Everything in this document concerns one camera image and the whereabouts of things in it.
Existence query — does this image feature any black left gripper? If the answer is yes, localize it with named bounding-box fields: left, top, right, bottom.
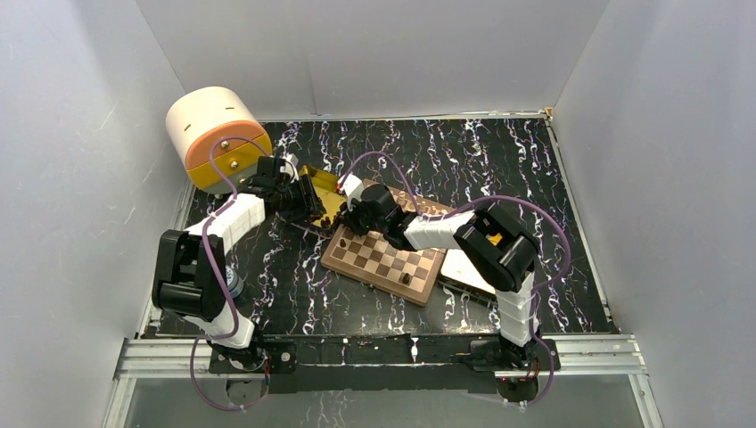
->
left=275, top=175, right=325, bottom=223

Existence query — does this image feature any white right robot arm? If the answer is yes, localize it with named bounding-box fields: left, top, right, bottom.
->
left=337, top=184, right=538, bottom=369

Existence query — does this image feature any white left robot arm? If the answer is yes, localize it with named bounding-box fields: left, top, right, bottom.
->
left=152, top=156, right=326, bottom=371

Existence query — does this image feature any wooden chess board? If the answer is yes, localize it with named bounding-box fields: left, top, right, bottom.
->
left=320, top=183, right=456, bottom=308

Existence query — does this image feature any gold tin box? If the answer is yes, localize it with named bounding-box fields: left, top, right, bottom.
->
left=277, top=165, right=346, bottom=238

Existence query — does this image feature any gold tin lid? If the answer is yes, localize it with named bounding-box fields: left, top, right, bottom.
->
left=440, top=250, right=496, bottom=296

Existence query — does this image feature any small white blue bottle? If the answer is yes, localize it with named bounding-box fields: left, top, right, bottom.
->
left=226, top=266, right=244, bottom=299

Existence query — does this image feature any round cream drawer cabinet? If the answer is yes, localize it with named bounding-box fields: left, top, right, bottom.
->
left=165, top=86, right=273, bottom=194

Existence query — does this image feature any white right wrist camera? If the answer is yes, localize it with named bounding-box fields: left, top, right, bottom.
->
left=337, top=173, right=364, bottom=210

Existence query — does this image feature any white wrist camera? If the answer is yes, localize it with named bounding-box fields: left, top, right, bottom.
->
left=281, top=153, right=300, bottom=182
left=337, top=173, right=364, bottom=210

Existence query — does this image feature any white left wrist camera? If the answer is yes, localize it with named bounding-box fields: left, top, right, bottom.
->
left=281, top=153, right=300, bottom=182

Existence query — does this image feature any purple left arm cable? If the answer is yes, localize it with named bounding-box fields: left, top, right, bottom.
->
left=188, top=136, right=273, bottom=413

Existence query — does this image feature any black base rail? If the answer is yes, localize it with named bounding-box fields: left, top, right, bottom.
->
left=209, top=333, right=562, bottom=399

